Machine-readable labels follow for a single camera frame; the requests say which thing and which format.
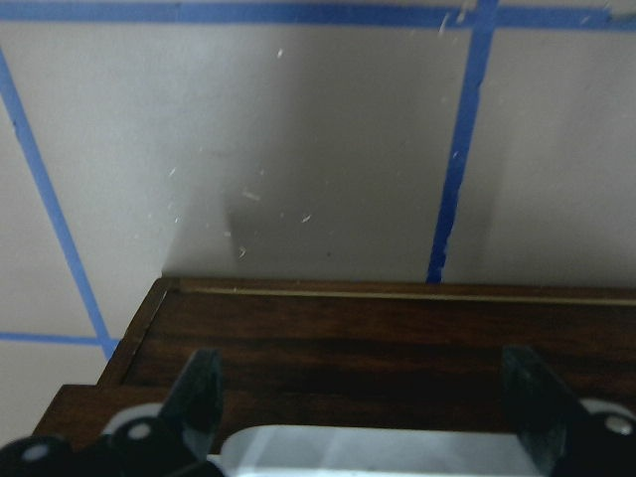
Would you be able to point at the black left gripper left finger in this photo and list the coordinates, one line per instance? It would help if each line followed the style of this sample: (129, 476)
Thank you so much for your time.
(193, 409)

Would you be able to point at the dark brown drawer cabinet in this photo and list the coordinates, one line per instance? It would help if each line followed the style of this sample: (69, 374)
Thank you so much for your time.
(79, 413)

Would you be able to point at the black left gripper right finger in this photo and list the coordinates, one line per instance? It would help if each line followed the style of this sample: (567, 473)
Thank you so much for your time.
(542, 410)

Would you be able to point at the wooden drawer with white handle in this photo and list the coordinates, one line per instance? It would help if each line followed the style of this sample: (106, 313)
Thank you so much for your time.
(368, 379)

